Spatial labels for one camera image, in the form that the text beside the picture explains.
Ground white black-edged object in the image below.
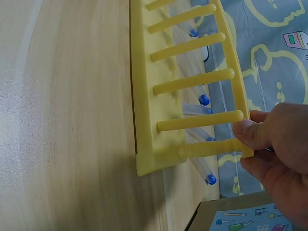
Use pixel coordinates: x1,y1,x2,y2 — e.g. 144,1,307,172
201,45,214,64

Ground row of blue-capped test tubes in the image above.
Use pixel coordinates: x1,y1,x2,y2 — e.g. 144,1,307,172
163,4,218,186

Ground person's right hand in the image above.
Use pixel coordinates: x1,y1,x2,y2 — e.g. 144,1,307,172
232,102,308,228

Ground yellow plastic test tube rack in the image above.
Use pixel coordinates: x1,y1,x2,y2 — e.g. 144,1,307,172
129,0,255,179

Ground brown box with printed lid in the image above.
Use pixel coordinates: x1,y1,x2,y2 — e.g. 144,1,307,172
185,191,297,231

